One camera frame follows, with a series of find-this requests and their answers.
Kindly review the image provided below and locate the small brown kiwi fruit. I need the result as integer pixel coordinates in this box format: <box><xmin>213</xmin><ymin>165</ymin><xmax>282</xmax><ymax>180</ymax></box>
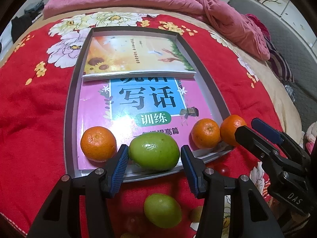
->
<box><xmin>190</xmin><ymin>206</ymin><xmax>202</xmax><ymax>222</ymax></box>

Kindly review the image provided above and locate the beige bed sheet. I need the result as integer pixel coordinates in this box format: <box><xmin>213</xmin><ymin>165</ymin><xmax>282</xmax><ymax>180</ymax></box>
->
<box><xmin>23</xmin><ymin>7</ymin><xmax>302</xmax><ymax>142</ymax></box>

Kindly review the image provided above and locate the grey metal tray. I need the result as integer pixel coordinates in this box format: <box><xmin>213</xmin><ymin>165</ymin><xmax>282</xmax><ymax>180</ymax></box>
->
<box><xmin>64</xmin><ymin>27</ymin><xmax>232</xmax><ymax>178</ymax></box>

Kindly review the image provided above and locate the left orange tangerine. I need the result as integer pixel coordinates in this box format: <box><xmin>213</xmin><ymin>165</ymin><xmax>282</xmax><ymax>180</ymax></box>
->
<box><xmin>80</xmin><ymin>126</ymin><xmax>117</xmax><ymax>162</ymax></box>

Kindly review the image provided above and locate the orange tangerine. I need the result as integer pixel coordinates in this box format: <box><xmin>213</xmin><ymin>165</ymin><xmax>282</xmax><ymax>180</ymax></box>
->
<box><xmin>220</xmin><ymin>114</ymin><xmax>247</xmax><ymax>147</ymax></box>
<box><xmin>191</xmin><ymin>118</ymin><xmax>221</xmax><ymax>149</ymax></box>
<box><xmin>80</xmin><ymin>126</ymin><xmax>117</xmax><ymax>162</ymax></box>

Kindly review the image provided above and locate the right orange tangerine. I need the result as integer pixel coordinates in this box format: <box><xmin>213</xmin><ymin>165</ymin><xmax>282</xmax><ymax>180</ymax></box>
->
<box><xmin>220</xmin><ymin>114</ymin><xmax>247</xmax><ymax>147</ymax></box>

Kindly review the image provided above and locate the large green fruit in tray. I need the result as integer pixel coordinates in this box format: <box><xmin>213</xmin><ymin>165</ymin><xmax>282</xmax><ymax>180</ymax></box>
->
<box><xmin>128</xmin><ymin>132</ymin><xmax>180</xmax><ymax>171</ymax></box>

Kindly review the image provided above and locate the green fruit on blanket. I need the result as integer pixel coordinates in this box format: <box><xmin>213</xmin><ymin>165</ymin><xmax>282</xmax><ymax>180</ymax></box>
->
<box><xmin>143</xmin><ymin>193</ymin><xmax>182</xmax><ymax>229</ymax></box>

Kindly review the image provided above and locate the middle orange tangerine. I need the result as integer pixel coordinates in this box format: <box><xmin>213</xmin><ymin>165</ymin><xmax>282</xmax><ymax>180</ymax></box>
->
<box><xmin>191</xmin><ymin>118</ymin><xmax>221</xmax><ymax>149</ymax></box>

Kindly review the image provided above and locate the pink cover workbook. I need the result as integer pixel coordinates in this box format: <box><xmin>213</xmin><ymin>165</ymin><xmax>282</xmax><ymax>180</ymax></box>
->
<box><xmin>76</xmin><ymin>77</ymin><xmax>215</xmax><ymax>171</ymax></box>

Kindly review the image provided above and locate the striped pillow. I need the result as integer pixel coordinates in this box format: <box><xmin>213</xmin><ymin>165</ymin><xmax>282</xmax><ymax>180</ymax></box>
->
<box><xmin>264</xmin><ymin>37</ymin><xmax>294</xmax><ymax>82</ymax></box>

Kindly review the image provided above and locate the grey quilted headboard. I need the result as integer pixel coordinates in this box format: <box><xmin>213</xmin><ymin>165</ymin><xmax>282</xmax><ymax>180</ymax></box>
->
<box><xmin>228</xmin><ymin>0</ymin><xmax>316</xmax><ymax>131</ymax></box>

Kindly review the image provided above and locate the red floral blanket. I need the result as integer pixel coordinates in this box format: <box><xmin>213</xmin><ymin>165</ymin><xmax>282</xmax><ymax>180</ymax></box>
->
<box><xmin>1</xmin><ymin>13</ymin><xmax>283</xmax><ymax>237</ymax></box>

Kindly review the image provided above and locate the sunflower cover book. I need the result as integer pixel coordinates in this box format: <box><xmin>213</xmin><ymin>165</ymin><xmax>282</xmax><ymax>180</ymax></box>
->
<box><xmin>83</xmin><ymin>36</ymin><xmax>196</xmax><ymax>80</ymax></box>

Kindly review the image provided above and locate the black clothes pile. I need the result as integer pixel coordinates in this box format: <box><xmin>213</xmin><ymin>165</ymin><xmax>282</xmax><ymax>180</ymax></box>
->
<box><xmin>11</xmin><ymin>13</ymin><xmax>32</xmax><ymax>43</ymax></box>

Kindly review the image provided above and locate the pink quilt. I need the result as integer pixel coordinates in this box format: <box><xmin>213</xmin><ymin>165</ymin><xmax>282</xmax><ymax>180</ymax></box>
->
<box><xmin>43</xmin><ymin>0</ymin><xmax>270</xmax><ymax>61</ymax></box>

